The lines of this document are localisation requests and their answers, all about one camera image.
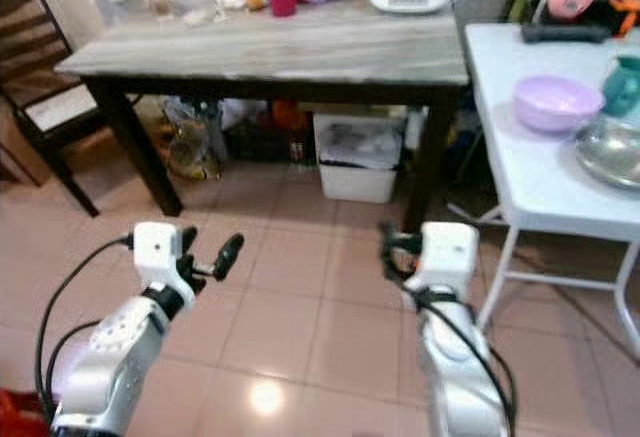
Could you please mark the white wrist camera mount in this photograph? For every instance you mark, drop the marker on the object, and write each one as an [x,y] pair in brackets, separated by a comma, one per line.
[448,252]
[157,252]

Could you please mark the orange item under table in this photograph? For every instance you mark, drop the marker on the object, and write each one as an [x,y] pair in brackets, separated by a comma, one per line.
[287,117]

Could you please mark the dark wooden chair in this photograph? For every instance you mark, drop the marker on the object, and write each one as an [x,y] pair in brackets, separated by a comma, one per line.
[28,67]

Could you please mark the large purple plastic bowl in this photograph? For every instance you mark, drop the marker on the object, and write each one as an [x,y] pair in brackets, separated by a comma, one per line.
[555,105]

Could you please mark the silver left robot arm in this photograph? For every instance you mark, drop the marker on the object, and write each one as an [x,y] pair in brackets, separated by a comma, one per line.
[110,362]

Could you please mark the dark table with marble top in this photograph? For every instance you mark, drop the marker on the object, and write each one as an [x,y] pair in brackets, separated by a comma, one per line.
[280,52]

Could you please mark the shiny metal bowl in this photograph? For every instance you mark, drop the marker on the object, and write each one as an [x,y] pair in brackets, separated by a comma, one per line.
[610,152]

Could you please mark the clear plastic bag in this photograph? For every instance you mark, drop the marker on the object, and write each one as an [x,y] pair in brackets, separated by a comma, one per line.
[190,142]

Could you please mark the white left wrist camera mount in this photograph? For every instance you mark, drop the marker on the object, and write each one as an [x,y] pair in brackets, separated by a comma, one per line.
[157,252]

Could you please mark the red plastic object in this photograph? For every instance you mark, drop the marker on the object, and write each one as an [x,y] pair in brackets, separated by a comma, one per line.
[20,417]

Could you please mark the white storage box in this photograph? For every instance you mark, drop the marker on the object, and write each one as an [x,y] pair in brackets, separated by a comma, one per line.
[357,172]

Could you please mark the black tray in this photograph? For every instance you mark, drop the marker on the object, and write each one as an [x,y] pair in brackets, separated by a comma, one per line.
[565,33]

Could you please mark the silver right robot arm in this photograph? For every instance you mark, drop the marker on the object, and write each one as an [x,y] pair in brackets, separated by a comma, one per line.
[455,367]

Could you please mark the teal jug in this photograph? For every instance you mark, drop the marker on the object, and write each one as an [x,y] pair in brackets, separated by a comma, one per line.
[624,87]

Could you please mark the white folding table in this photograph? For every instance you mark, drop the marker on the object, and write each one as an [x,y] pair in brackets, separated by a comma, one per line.
[530,182]

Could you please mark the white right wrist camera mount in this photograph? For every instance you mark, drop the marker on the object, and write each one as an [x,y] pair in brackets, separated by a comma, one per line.
[448,252]

